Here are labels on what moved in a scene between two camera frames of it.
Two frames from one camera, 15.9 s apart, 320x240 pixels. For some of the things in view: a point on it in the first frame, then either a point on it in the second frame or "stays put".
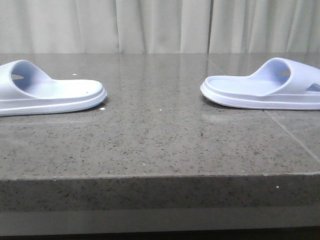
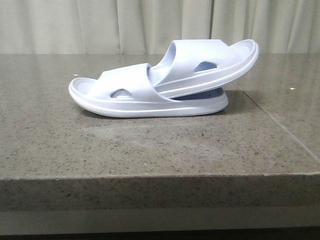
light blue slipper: [278, 83] -> [192, 64]
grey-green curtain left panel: [104, 26] stays put
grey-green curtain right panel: [264, 26] stays put
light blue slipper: [25, 90] -> [129, 91]
